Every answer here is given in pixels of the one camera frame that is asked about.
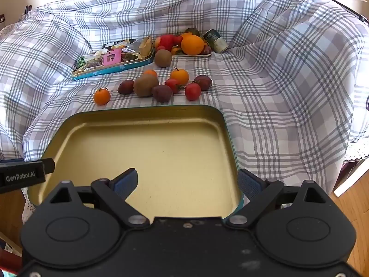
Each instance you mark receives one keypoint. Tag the gold tin tray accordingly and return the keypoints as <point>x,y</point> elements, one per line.
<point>150,161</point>

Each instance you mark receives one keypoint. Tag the large orange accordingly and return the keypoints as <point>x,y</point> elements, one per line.
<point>192,45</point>

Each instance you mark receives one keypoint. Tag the orange with stem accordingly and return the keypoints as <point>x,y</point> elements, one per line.
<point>180,76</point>

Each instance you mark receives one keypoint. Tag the small orange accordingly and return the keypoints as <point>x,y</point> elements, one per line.
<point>102,96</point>
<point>150,72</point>

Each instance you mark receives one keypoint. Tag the pink snack packet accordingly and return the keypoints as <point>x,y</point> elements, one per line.
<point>111,57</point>

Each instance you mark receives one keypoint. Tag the dark red plum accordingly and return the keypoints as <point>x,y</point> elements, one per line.
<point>203,82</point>
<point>207,49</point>
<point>126,87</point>
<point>162,93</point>

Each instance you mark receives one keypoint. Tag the red tomato with stem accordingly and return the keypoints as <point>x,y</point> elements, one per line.
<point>193,91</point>
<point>172,83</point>

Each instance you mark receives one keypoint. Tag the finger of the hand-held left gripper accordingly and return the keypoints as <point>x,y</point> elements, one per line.
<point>49,166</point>

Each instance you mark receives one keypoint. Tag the brown kiwi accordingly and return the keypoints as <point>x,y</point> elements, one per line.
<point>145,86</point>
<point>163,58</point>

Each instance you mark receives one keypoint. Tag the small red tomato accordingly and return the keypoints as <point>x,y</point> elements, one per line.
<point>178,40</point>
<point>160,48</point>

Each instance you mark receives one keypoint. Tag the green snack packet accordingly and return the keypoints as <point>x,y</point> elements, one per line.
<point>80,62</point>

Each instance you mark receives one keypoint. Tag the black rod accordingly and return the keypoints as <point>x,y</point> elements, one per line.
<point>346,7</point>

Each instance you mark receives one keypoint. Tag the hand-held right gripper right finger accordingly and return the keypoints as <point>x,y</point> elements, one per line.
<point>249,184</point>

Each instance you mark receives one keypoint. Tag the teal tin of snacks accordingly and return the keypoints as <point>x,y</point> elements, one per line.
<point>115,68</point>

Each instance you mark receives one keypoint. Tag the red apple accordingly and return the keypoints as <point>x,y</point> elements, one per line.
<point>165,41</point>

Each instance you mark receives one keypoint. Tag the white lace cloth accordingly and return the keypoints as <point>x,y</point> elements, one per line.
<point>356,151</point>
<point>28,205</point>

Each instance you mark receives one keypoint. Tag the silver foil packet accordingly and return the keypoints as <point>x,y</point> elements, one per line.
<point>132,45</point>

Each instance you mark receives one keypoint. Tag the grey plaid bed sheet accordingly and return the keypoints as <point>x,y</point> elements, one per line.
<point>274,92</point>

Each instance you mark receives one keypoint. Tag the green drink can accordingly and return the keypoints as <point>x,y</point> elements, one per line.
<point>216,41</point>

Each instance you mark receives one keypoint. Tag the small mandarin with leaves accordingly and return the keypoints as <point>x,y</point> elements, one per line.
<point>175,51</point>

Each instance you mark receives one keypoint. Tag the dark green leafy fruit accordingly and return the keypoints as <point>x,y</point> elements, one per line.
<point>193,31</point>

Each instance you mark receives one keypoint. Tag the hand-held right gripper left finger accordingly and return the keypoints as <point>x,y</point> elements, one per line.
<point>126,183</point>

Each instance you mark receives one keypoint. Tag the black snack packet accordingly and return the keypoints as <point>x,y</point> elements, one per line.
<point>115,44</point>

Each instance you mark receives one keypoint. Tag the tan paper snack bag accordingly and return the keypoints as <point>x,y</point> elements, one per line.
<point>146,46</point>

